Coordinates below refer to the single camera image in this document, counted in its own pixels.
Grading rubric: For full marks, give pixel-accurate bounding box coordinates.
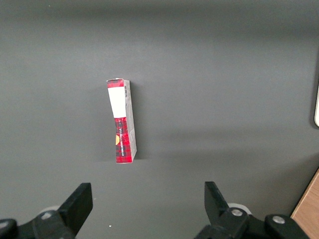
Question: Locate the wooden drawer cabinet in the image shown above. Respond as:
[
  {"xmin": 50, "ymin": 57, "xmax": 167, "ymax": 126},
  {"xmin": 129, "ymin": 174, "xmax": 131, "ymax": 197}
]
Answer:
[{"xmin": 290, "ymin": 167, "xmax": 319, "ymax": 239}]

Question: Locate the red and grey carton box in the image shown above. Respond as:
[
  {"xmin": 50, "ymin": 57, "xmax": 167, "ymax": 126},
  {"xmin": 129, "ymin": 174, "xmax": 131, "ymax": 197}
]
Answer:
[{"xmin": 106, "ymin": 78, "xmax": 138, "ymax": 165}]

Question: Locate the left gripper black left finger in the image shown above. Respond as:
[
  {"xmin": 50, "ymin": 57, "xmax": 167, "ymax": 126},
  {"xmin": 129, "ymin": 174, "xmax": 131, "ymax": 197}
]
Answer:
[{"xmin": 0, "ymin": 182, "xmax": 94, "ymax": 239}]

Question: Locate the beige rectangular tray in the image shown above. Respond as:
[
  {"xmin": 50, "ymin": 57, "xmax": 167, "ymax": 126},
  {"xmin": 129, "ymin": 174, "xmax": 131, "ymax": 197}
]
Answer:
[{"xmin": 314, "ymin": 81, "xmax": 319, "ymax": 129}]

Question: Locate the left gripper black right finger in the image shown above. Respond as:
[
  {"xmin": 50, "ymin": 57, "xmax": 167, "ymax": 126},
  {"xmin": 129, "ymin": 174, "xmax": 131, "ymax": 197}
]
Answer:
[{"xmin": 193, "ymin": 181, "xmax": 310, "ymax": 239}]

